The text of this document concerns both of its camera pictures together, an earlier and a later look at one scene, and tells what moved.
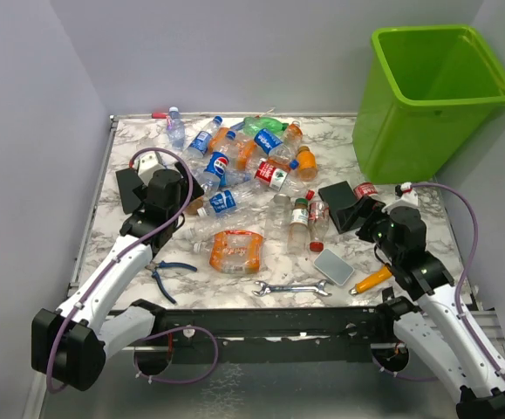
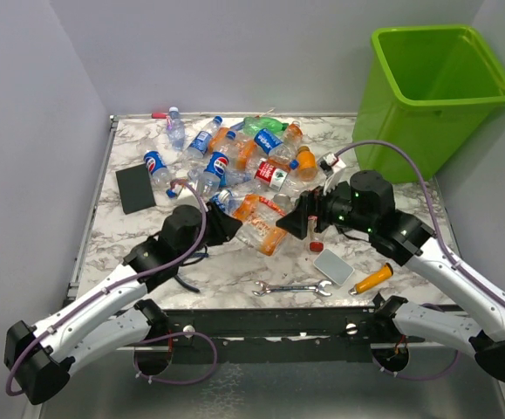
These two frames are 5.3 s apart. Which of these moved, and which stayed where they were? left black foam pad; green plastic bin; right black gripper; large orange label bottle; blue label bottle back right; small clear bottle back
Moved: right black gripper; large orange label bottle
Stayed: green plastic bin; left black foam pad; small clear bottle back; blue label bottle back right
